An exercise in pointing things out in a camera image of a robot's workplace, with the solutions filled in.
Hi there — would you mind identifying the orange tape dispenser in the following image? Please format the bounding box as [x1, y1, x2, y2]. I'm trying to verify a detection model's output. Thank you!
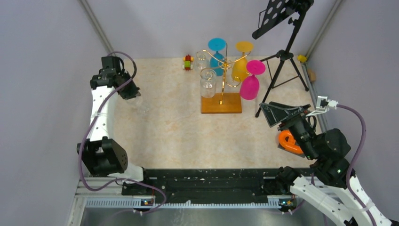
[277, 130, 304, 155]

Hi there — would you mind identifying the blue wine glass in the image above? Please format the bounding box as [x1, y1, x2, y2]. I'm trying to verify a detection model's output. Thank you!
[208, 38, 226, 77]

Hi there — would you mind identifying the gold wire glass rack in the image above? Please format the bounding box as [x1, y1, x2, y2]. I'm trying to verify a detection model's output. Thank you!
[201, 43, 242, 114]

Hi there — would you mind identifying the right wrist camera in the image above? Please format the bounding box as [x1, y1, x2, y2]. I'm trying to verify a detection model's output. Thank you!
[306, 96, 338, 117]

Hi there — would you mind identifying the black music stand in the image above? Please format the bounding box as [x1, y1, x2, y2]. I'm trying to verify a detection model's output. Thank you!
[252, 0, 314, 119]

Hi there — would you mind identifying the clear hanging glass back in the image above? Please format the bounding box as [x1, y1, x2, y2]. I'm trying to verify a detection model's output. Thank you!
[195, 51, 208, 71]

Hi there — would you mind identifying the magenta wine glass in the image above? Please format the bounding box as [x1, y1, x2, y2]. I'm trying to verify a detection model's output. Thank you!
[239, 60, 266, 100]

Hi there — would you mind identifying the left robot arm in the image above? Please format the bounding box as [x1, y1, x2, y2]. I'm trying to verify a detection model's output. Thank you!
[77, 55, 151, 195]

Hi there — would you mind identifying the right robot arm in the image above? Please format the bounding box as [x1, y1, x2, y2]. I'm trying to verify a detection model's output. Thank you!
[259, 97, 398, 226]

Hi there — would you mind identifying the clear hanging glass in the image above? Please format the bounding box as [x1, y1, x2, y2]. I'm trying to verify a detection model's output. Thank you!
[195, 51, 208, 71]
[200, 69, 216, 98]

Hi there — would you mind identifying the yellow wine glass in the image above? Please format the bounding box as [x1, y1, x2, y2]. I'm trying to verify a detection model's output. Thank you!
[231, 41, 254, 82]

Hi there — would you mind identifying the clear wine glass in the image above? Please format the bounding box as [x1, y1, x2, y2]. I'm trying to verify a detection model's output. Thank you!
[126, 96, 150, 113]

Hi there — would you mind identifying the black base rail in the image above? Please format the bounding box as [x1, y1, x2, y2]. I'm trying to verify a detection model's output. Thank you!
[121, 168, 282, 204]

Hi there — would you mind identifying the yellow corner clamp right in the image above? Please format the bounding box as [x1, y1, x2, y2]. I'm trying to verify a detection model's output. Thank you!
[297, 55, 307, 63]

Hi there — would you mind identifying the colourful toy car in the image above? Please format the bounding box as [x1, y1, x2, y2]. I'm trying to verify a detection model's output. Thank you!
[183, 54, 194, 71]

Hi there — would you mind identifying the clear hanging glass front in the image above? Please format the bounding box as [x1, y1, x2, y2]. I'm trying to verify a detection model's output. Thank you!
[200, 69, 216, 98]

